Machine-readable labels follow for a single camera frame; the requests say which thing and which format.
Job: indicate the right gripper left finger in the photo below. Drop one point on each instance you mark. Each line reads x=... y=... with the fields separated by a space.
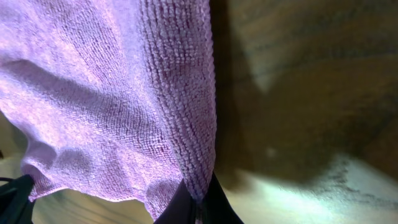
x=181 y=209

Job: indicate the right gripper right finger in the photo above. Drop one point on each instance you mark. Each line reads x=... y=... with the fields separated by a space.
x=215 y=206

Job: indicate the purple microfiber cloth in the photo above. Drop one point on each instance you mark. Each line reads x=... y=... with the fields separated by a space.
x=116 y=98

